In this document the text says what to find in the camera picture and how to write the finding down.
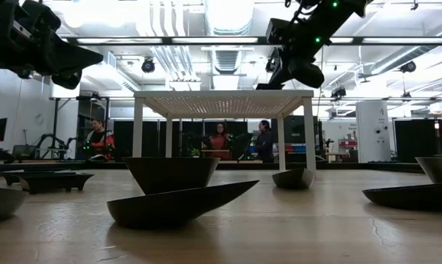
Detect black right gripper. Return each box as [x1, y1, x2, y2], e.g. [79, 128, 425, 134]
[267, 43, 326, 89]

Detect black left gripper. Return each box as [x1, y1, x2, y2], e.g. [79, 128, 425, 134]
[0, 0, 104, 91]

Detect black teardrop plate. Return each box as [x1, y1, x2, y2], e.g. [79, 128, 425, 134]
[106, 179, 261, 230]
[0, 186, 30, 224]
[362, 182, 442, 212]
[271, 167, 316, 191]

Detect black square pot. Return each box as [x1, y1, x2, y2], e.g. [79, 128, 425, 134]
[122, 156, 221, 196]

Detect black wavy square plate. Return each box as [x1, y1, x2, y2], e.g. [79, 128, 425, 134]
[414, 156, 442, 185]

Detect white perforated metal shelf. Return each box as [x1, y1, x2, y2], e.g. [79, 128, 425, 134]
[132, 89, 317, 173]

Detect person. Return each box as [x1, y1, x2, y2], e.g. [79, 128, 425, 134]
[84, 117, 116, 161]
[205, 122, 233, 161]
[255, 120, 276, 164]

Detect black LED light bar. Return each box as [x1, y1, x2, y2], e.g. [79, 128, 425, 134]
[61, 35, 442, 47]

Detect small shelf with coloured bins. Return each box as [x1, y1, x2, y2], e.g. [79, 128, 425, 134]
[337, 137, 359, 162]

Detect white round pillar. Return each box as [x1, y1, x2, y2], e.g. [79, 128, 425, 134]
[355, 99, 392, 164]

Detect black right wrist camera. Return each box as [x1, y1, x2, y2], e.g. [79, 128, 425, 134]
[265, 18, 293, 45]

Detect ceiling air duct with vent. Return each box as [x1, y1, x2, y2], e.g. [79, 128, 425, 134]
[202, 0, 257, 89]

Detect black aluminium table frame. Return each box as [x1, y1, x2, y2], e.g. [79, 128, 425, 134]
[0, 160, 442, 175]

